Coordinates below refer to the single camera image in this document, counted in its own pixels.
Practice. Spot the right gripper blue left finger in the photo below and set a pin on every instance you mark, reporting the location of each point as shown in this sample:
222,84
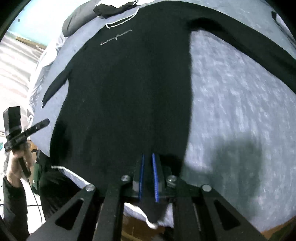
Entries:
141,177

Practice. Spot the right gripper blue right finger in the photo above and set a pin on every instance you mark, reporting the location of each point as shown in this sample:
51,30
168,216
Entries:
156,180

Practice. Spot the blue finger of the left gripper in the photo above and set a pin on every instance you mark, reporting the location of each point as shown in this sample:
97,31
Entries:
39,126

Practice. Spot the black sweater with white trim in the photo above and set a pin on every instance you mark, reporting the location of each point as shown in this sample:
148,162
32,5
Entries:
177,80

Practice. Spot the person's left forearm black sleeve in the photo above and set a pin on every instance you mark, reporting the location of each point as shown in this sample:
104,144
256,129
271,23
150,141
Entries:
15,210

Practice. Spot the black and white clothes pile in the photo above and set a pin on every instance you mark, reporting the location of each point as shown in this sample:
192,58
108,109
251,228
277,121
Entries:
105,11

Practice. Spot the light grey duvet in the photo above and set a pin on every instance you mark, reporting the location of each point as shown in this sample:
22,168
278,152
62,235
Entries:
38,75

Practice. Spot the dark grey long bolster pillow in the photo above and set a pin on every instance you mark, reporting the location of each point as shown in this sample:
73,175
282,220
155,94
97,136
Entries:
80,16

